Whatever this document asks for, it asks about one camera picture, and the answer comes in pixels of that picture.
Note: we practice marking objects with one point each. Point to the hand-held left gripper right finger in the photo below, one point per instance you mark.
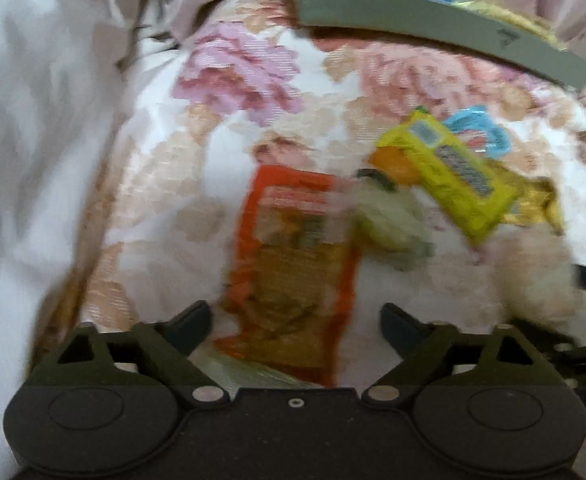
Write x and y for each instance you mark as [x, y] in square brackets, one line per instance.
[398, 325]

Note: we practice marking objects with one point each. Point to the light blue snack packet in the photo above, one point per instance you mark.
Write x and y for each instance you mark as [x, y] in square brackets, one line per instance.
[493, 135]

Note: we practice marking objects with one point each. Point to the green and white snack packet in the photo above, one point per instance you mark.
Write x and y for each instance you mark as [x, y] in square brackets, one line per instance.
[390, 215]

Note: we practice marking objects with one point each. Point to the grey box with colourful lining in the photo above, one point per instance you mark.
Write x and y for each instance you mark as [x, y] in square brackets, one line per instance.
[423, 15]

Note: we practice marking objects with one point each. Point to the white duvet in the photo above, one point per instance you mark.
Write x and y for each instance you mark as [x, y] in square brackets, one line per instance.
[38, 135]

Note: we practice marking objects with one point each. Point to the clear plastic packet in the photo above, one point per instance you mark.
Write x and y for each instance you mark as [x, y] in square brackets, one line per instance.
[238, 367]

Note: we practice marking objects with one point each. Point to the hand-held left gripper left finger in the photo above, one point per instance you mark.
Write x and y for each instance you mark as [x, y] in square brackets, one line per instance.
[193, 324]

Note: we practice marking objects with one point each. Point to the yellow snack packet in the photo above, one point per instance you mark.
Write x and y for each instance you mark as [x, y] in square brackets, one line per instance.
[453, 175]

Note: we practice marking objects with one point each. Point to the pale blurred packet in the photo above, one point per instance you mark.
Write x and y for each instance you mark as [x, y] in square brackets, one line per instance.
[528, 275]

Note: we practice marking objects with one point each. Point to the golden snack packet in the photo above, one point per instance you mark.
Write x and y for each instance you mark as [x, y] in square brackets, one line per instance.
[533, 205]

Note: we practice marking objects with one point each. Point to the orange snack packet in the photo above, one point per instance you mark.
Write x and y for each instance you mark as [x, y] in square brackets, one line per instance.
[293, 265]

